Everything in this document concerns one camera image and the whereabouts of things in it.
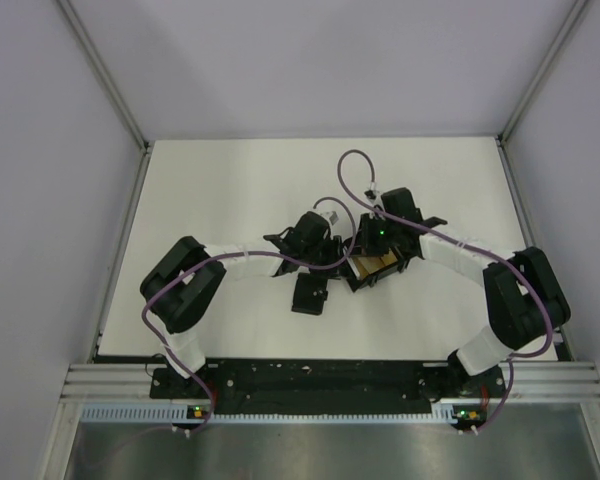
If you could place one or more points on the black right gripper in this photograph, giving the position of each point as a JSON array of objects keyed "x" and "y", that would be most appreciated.
[{"x": 366, "y": 223}]

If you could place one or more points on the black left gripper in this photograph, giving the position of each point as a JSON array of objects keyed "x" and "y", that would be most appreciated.
[{"x": 334, "y": 247}]

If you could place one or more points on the black plastic card tray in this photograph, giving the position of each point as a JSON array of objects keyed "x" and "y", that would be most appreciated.
[{"x": 379, "y": 247}]

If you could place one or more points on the black leather card holder wallet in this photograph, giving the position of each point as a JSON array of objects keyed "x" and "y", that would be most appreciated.
[{"x": 310, "y": 294}]

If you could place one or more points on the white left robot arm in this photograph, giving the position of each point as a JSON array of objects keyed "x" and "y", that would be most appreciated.
[{"x": 180, "y": 288}]

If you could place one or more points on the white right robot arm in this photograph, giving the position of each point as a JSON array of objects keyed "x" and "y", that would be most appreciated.
[{"x": 523, "y": 296}]

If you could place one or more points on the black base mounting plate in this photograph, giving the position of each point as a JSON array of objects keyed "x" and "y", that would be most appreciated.
[{"x": 316, "y": 387}]

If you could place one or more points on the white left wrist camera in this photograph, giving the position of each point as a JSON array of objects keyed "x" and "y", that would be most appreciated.
[{"x": 330, "y": 216}]

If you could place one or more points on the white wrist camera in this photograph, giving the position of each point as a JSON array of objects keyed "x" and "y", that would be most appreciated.
[
  {"x": 330, "y": 216},
  {"x": 372, "y": 193}
]

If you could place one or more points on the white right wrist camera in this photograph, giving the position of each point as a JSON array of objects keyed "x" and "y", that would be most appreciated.
[{"x": 372, "y": 193}]

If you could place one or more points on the white slotted cable duct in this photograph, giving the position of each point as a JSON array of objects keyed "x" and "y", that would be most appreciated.
[{"x": 188, "y": 415}]

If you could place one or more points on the aluminium front rail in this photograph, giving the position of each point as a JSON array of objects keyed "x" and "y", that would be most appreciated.
[{"x": 534, "y": 382}]

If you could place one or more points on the aluminium left frame post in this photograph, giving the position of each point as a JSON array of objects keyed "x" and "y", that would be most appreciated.
[{"x": 101, "y": 72}]

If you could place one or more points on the aluminium frame post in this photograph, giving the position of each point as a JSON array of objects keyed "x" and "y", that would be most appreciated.
[
  {"x": 558, "y": 45},
  {"x": 101, "y": 72}
]

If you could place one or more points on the aluminium right frame post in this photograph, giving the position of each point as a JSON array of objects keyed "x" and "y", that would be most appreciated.
[{"x": 558, "y": 45}]

